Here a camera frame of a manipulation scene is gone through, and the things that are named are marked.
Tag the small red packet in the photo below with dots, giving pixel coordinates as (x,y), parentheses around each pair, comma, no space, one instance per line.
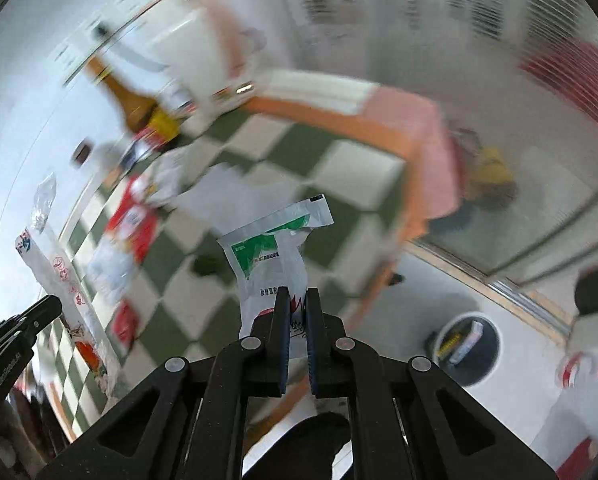
(124,325)

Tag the person's dark fleece clothing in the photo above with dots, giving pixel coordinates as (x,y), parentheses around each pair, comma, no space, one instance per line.
(304,445)

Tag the clear water bottle red cap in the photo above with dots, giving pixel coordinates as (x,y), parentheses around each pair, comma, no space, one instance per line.
(581,367)

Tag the white pink electric kettle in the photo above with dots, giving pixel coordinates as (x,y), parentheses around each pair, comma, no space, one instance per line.
(199,55)

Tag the floral cloth bag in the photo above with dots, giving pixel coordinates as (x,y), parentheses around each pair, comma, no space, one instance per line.
(579,452)

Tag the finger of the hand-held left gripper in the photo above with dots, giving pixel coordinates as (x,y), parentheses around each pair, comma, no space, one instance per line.
(36,312)

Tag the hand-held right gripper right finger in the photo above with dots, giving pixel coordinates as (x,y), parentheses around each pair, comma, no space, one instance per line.
(313,360)

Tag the white bin with black liner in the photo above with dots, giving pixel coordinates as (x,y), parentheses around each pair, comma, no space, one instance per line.
(481,360)

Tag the red white snack packet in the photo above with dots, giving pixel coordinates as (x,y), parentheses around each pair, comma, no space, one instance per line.
(134,230)

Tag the clear plastic wrapper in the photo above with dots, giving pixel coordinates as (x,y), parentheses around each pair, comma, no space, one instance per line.
(44,200)

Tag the long white printed wrapper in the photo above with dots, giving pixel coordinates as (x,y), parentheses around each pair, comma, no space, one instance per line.
(64,290)

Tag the frosted glass sliding door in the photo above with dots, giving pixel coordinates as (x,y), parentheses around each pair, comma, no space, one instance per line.
(404,25)

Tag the white green printed packet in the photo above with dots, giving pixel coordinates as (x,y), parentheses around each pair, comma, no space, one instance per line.
(269,270)

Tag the brown glass bottle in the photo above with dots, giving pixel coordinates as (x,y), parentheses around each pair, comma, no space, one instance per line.
(129,102)

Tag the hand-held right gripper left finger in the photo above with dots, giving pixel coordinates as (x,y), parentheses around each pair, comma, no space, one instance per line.
(283,360)

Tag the green white checkered tablecloth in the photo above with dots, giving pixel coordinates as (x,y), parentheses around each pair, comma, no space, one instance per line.
(304,152)

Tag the pink cloth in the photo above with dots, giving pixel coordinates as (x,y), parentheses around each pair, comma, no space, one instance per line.
(424,160)

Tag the white small box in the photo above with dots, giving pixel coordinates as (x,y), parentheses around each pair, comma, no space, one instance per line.
(471,336)

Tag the yellow bag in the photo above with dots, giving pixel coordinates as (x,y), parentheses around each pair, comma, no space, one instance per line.
(491,172)

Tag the dark rag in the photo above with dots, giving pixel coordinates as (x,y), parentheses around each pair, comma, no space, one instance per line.
(396,278)

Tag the white crumpled paper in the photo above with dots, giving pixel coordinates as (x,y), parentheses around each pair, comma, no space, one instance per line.
(169,175)

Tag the small jar with brown lid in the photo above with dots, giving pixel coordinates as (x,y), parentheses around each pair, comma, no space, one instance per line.
(83,151)

